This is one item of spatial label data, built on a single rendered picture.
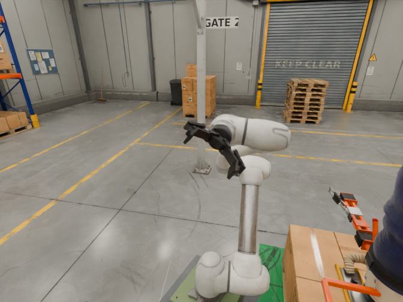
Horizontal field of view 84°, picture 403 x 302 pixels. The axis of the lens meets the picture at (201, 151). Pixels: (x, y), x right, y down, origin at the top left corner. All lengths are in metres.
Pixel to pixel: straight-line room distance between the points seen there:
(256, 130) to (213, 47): 9.67
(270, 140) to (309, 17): 9.72
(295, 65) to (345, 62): 1.80
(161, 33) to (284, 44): 5.16
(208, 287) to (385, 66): 10.74
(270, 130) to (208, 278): 0.85
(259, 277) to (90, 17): 12.29
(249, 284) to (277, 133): 0.84
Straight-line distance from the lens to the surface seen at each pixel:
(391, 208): 1.03
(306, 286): 2.07
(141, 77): 11.53
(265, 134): 0.80
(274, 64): 10.21
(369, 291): 1.20
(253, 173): 1.32
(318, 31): 10.44
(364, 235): 1.44
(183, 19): 10.77
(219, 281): 1.35
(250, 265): 1.34
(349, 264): 1.36
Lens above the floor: 2.12
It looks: 24 degrees down
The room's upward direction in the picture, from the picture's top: straight up
